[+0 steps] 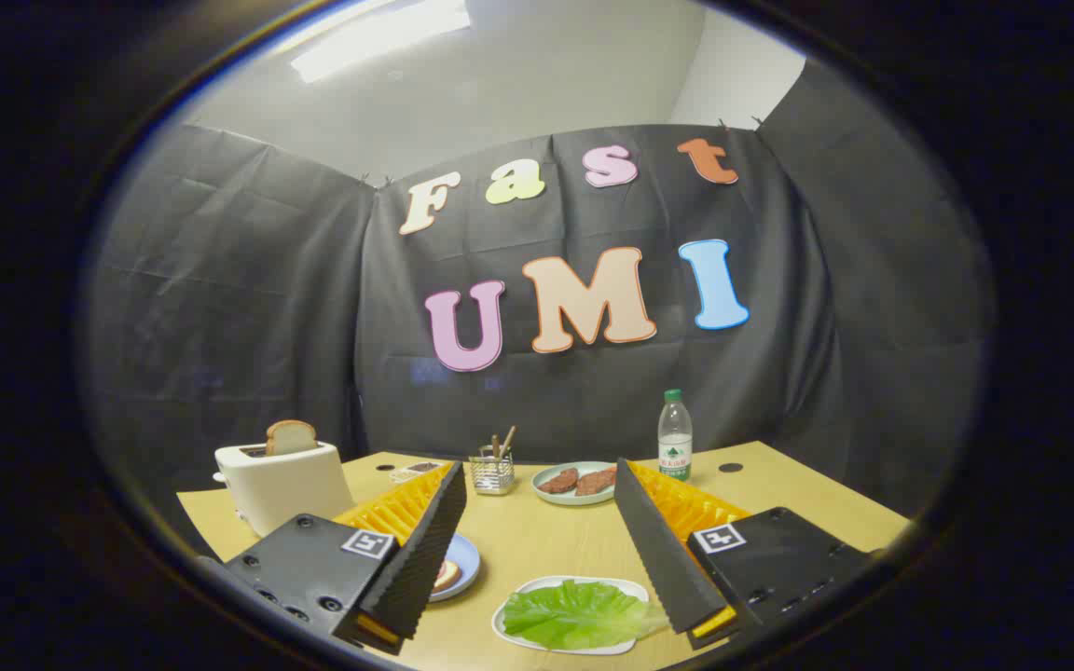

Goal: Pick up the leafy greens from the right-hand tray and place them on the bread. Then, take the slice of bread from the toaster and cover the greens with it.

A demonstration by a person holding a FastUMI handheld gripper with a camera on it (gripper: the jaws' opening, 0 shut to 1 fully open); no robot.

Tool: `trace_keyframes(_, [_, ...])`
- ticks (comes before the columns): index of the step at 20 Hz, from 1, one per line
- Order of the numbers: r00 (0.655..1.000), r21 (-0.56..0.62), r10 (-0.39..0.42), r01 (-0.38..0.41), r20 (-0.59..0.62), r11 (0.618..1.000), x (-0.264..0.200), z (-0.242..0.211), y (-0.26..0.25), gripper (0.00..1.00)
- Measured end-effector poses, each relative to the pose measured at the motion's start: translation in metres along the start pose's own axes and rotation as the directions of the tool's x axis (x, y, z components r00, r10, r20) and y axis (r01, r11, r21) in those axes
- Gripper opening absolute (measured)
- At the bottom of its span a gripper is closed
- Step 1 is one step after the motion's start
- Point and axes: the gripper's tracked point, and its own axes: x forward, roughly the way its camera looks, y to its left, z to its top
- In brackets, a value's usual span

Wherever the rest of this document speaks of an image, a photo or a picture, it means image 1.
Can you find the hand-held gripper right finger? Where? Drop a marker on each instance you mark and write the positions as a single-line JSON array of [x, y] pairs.
[[663, 550]]

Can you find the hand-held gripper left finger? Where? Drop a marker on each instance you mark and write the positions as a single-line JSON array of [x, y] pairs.
[[425, 545]]

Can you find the blue round plate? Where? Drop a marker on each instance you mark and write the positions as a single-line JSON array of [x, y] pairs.
[[465, 559]]

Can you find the small clear tray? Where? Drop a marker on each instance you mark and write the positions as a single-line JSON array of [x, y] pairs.
[[411, 472]]

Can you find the brown meat patty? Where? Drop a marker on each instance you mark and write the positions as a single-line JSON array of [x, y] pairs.
[[596, 481], [557, 481]]

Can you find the metal mesh utensil holder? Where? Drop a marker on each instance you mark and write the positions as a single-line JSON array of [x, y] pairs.
[[492, 474]]

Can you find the green lettuce leaf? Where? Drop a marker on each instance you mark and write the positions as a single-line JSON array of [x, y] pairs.
[[579, 615]]

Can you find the clear plastic water bottle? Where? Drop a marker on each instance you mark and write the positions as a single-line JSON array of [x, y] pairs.
[[675, 443]]

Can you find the white oval plate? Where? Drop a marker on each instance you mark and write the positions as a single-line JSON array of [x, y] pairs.
[[537, 587]]

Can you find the pale green plate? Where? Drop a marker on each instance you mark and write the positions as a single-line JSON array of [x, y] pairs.
[[546, 494]]

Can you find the wooden utensils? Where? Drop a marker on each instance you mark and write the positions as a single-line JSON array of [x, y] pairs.
[[503, 442]]

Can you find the white toaster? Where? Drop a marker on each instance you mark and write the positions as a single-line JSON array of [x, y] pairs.
[[281, 485]]

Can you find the bread slice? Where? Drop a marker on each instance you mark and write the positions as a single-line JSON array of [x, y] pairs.
[[291, 437]]

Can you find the black backdrop cloth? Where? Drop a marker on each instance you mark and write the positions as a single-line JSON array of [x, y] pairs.
[[248, 308]]

